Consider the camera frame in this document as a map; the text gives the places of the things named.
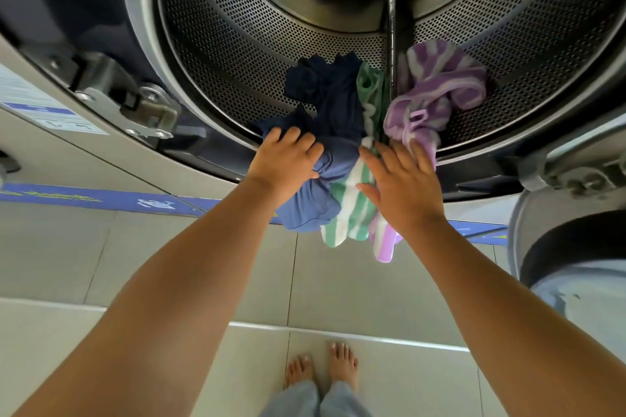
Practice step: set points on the person's left hand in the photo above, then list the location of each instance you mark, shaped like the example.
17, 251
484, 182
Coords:
281, 162

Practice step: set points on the person's right hand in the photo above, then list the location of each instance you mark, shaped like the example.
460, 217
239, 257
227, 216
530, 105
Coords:
406, 192

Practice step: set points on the person's right little finger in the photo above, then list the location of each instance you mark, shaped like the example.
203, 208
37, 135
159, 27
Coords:
423, 153

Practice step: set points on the person's right middle finger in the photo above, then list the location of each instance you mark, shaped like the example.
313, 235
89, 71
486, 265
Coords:
388, 153

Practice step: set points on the person's left fingers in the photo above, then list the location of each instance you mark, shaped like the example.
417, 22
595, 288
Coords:
296, 140

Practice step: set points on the person's right thumb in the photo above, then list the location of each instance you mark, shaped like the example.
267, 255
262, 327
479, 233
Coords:
369, 193

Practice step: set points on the green white striped cloth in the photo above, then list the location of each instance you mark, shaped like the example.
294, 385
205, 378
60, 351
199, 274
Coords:
349, 209

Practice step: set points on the navy blue garment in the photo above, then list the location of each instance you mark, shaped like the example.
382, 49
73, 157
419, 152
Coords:
337, 104

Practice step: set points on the purple white striped cloth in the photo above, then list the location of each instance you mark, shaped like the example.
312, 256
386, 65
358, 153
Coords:
435, 89

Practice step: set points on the person's left forearm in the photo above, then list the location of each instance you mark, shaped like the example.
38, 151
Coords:
161, 309

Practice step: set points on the person's right forearm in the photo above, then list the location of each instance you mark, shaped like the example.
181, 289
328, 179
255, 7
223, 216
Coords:
508, 324

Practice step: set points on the perforated steel drum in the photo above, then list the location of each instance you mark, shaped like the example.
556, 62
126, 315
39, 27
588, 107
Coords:
234, 30

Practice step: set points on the metal door hinge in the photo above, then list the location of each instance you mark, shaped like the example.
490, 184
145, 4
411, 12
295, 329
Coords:
577, 162

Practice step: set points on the metal door latch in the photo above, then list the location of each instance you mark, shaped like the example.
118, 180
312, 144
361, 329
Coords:
127, 99

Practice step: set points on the person's right foot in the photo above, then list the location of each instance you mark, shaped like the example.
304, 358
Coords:
343, 365

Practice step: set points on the person's foot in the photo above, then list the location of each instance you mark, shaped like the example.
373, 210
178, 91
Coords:
343, 365
299, 370

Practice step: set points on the round washing machine door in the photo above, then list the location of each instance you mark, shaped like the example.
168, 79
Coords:
572, 255

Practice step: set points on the person's left foot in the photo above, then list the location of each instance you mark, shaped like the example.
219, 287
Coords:
299, 370

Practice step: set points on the grey blue trousers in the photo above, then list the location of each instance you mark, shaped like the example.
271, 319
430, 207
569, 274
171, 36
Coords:
313, 402

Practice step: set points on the grey front-load washing machine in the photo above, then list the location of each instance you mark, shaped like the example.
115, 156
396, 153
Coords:
73, 157

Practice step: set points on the white blue sticker label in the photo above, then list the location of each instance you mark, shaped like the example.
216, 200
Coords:
44, 106

